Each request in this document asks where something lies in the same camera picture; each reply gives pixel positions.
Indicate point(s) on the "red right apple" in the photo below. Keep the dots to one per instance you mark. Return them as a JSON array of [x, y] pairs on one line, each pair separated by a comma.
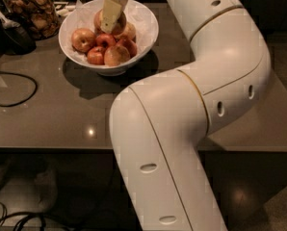
[[130, 45]]

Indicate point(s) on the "glass jar of dried chips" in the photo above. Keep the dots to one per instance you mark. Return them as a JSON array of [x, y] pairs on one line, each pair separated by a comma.
[[38, 16]]

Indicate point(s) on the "white ceramic bowl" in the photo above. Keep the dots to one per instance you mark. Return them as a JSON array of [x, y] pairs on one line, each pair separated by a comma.
[[143, 45]]

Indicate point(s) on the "yellow-red apple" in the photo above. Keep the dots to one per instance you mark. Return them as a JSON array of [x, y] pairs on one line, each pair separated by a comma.
[[118, 29], [129, 32]]

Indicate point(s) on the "black appliance on counter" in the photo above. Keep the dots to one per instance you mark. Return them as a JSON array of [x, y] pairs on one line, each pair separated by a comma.
[[16, 37]]

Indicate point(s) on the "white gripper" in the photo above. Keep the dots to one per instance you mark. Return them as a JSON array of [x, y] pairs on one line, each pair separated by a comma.
[[110, 14]]

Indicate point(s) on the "yellow-orange front apple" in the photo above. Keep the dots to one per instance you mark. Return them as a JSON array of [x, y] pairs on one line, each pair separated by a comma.
[[116, 55]]

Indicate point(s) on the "white shoe under table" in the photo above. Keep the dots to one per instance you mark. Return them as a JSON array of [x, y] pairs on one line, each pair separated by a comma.
[[47, 189]]

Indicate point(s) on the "dark red back apple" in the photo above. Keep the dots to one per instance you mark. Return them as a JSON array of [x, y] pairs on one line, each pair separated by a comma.
[[105, 40]]

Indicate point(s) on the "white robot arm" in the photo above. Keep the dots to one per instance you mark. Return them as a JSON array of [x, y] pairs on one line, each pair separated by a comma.
[[157, 122]]

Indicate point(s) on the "red front left apple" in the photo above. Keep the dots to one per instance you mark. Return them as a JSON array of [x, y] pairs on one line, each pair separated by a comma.
[[96, 55]]

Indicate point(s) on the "red-yellow left apple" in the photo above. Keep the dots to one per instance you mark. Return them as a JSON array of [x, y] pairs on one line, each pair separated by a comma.
[[83, 39]]

